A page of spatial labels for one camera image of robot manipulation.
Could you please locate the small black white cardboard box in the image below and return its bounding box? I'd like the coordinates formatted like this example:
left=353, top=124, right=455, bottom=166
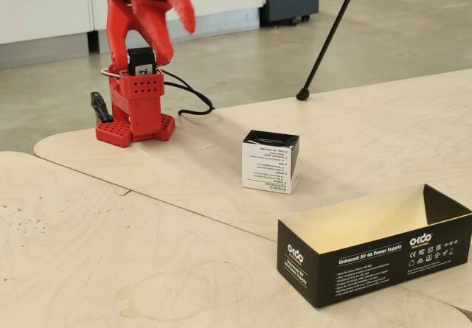
left=241, top=129, right=300, bottom=195

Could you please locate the long black yellow cardboard box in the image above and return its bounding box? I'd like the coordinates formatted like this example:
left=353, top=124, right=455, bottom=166
left=277, top=184, right=472, bottom=310

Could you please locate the black table clamp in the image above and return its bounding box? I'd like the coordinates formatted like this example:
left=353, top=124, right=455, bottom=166
left=90, top=91, right=114, bottom=125

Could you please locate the black tripod leg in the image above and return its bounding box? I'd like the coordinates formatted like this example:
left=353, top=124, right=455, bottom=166
left=295, top=0, right=364, bottom=102

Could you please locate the looped black cable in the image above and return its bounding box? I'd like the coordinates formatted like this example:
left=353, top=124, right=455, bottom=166
left=161, top=69, right=215, bottom=117

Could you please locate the white cabinet with brass handle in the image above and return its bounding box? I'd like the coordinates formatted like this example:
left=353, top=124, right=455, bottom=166
left=0, top=0, right=95, bottom=47

